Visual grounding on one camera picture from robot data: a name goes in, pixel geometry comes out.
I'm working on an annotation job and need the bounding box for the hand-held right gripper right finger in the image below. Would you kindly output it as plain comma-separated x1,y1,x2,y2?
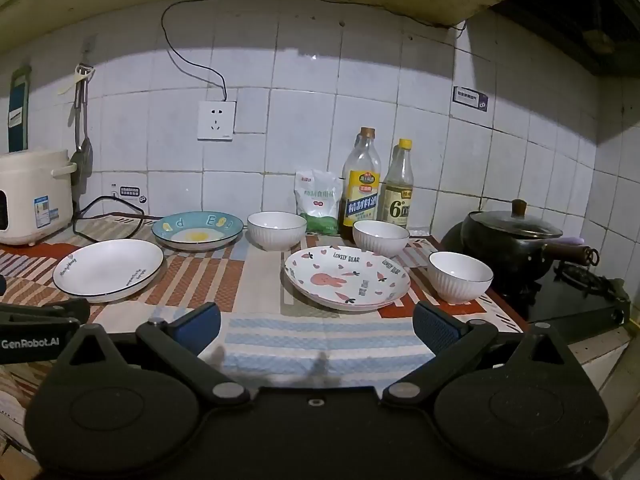
382,301,586,407

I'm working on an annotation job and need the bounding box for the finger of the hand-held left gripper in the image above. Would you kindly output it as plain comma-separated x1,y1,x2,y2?
0,298,91,328

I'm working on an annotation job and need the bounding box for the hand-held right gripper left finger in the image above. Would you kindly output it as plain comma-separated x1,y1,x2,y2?
55,302,251,409

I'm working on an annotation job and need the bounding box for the white ribbed bowl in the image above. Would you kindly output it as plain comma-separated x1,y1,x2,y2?
247,211,307,252
352,220,411,258
428,251,494,305

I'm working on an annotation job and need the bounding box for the white plate black rim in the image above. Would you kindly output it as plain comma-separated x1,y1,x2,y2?
52,239,165,304

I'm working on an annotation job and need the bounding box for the teal egg print plate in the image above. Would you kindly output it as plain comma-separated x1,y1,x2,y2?
151,211,245,252

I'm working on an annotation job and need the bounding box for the pink rabbit print plate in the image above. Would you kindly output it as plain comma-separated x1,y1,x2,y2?
284,245,412,312

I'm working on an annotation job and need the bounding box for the striped patchwork tablecloth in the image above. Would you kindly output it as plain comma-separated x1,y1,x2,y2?
0,212,531,461

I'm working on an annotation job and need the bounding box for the black cooking pot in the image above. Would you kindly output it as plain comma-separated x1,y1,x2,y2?
460,215,600,287

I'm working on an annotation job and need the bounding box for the cream rice cooker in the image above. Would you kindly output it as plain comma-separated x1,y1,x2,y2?
0,147,76,247

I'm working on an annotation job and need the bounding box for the glass pot lid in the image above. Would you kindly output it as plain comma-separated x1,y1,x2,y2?
467,199,564,239

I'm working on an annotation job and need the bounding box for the vinegar bottle yellow cap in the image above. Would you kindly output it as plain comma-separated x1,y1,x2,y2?
378,139,415,231

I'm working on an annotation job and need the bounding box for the black gas stove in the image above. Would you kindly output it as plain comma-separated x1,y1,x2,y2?
440,222,632,326

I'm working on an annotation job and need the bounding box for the metal hanging spatula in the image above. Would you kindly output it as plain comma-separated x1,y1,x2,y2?
70,77,94,193

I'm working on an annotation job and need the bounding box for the cooking oil bottle yellow label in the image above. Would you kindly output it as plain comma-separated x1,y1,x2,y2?
338,127,382,242

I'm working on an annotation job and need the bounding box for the white salt bag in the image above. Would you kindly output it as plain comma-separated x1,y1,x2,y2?
295,169,343,235

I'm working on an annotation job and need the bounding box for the dark range hood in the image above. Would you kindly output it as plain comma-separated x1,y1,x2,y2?
492,0,640,78

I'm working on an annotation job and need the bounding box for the black power cord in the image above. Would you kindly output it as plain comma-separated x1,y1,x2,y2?
72,195,161,236

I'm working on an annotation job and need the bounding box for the small blue wall sticker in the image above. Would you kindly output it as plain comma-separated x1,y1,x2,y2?
111,183,148,204

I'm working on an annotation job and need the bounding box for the white wall socket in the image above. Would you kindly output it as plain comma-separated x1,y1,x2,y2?
197,100,237,142

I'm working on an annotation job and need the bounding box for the blue wall hanging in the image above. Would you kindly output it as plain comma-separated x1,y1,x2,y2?
7,67,32,153

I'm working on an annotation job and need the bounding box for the dark framed wall sticker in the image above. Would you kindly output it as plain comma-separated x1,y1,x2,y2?
452,86,491,112

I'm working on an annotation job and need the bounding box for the white wall hook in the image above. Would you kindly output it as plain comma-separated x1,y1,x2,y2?
59,35,98,97

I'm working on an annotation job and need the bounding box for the thin black wall cable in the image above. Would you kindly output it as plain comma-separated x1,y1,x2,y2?
161,0,468,103

